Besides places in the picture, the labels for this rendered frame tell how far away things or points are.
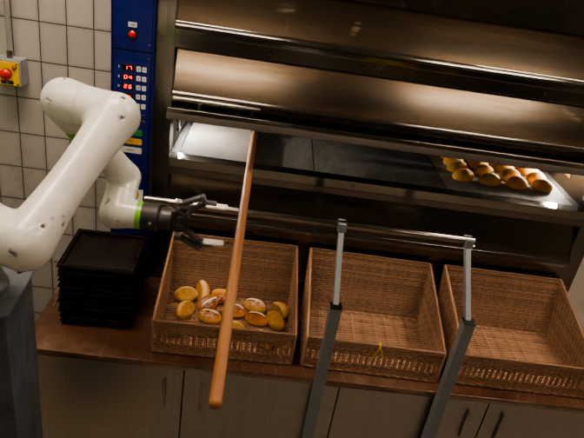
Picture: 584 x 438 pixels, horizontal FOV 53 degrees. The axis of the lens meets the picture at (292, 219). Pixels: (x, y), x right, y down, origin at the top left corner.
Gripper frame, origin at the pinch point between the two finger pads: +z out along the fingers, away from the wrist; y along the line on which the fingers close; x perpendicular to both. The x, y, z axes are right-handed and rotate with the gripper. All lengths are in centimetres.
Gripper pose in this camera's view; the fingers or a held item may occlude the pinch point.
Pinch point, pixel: (222, 225)
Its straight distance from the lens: 195.7
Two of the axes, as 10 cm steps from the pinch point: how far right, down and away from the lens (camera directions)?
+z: 9.9, 1.3, 0.7
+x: 0.0, 4.6, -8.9
